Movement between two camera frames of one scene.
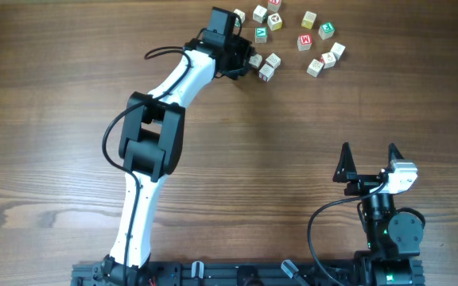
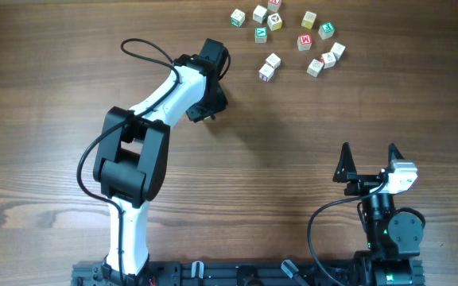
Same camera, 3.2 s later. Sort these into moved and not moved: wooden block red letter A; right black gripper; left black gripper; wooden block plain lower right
Moved: left black gripper
Not moved: right black gripper; wooden block red letter A; wooden block plain lower right
